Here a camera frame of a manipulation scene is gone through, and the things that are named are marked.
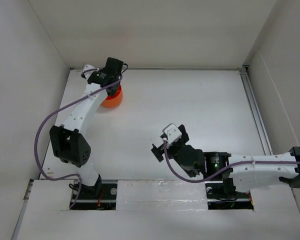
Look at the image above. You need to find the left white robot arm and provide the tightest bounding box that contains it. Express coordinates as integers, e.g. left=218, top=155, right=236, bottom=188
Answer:
left=49, top=57, right=128, bottom=199

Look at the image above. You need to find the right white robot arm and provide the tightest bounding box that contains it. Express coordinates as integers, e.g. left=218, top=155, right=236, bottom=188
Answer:
left=151, top=123, right=300, bottom=198

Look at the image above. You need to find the orange round desk organizer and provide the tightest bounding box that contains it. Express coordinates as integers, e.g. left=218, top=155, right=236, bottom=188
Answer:
left=101, top=85, right=123, bottom=109

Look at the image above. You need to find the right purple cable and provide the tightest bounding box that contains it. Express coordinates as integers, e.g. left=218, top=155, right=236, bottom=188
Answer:
left=160, top=136, right=300, bottom=185

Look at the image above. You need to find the purple cable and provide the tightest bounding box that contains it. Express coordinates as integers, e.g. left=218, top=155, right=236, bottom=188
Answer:
left=160, top=136, right=300, bottom=185
left=34, top=67, right=124, bottom=211

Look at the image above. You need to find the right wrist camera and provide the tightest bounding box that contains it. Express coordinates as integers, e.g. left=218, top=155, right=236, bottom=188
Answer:
left=162, top=123, right=182, bottom=146

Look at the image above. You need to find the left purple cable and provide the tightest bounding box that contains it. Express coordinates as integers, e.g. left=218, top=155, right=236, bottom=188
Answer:
left=34, top=67, right=124, bottom=211

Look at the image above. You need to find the aluminium rail right side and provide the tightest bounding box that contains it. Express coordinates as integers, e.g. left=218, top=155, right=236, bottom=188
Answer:
left=239, top=65, right=273, bottom=155

